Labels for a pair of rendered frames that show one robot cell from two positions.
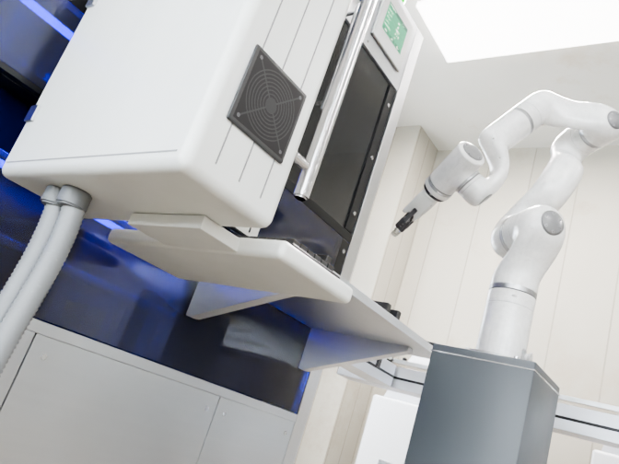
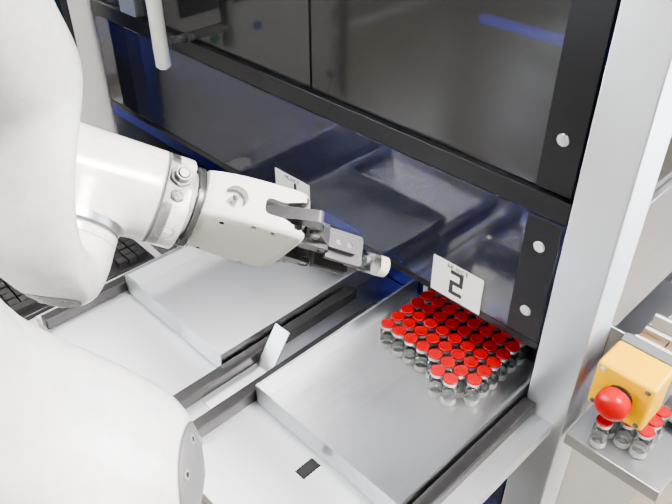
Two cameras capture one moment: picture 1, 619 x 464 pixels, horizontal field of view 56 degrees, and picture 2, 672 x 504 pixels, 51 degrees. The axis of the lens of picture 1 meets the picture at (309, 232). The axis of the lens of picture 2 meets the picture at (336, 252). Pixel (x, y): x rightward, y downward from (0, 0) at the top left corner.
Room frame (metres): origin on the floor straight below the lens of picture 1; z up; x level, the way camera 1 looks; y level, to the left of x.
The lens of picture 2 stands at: (1.68, -0.82, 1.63)
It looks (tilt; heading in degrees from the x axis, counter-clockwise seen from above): 36 degrees down; 96
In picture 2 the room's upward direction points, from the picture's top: straight up
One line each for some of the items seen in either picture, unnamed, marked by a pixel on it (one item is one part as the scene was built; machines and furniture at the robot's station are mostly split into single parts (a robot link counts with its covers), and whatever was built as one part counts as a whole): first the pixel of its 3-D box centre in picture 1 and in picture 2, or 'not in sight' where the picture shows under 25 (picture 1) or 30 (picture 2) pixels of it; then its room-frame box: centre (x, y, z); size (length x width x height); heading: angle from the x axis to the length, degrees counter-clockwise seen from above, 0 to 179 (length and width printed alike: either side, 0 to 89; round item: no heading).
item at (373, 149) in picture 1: (363, 183); (587, 30); (1.85, -0.12, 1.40); 0.05 x 0.01 x 0.80; 140
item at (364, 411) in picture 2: not in sight; (408, 379); (1.71, -0.13, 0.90); 0.34 x 0.26 x 0.04; 50
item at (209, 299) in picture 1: (249, 300); not in sight; (1.34, 0.08, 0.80); 0.34 x 0.03 x 0.13; 50
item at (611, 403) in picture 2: not in sight; (614, 401); (1.95, -0.23, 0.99); 0.04 x 0.04 x 0.04; 50
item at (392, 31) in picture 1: (393, 29); not in sight; (1.75, -0.05, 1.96); 0.21 x 0.01 x 0.21; 140
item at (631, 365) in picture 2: not in sight; (632, 381); (1.98, -0.20, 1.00); 0.08 x 0.07 x 0.07; 50
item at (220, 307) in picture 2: not in sight; (255, 273); (1.45, 0.09, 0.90); 0.34 x 0.26 x 0.04; 50
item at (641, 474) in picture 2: not in sight; (634, 436); (2.02, -0.17, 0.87); 0.14 x 0.13 x 0.02; 50
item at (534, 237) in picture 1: (528, 251); not in sight; (1.41, -0.56, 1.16); 0.19 x 0.12 x 0.24; 9
